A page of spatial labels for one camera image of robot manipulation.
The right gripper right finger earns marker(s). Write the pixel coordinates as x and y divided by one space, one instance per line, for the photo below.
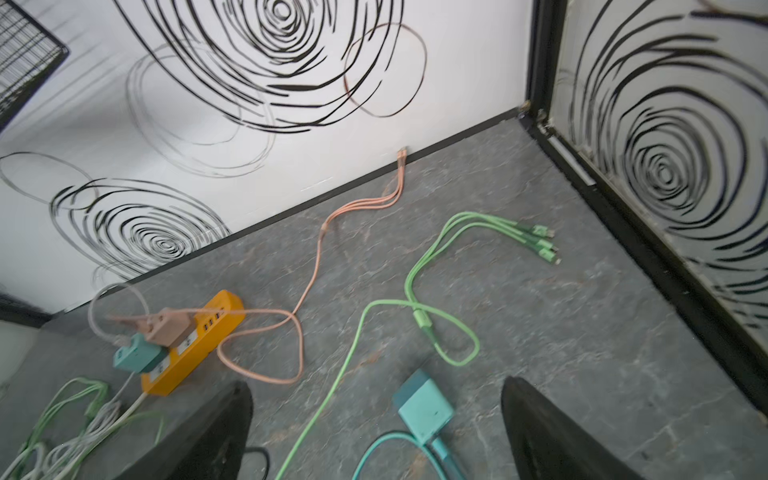
547 444

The pink charger plug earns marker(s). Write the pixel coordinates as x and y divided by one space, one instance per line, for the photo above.
167 328

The orange power strip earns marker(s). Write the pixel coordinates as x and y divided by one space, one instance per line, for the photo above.
213 325

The black wire basket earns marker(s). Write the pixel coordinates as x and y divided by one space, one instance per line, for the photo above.
30 55

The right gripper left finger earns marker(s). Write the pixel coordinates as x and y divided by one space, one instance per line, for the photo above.
210 444

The teal plug adapter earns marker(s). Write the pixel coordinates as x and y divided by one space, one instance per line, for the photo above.
422 407

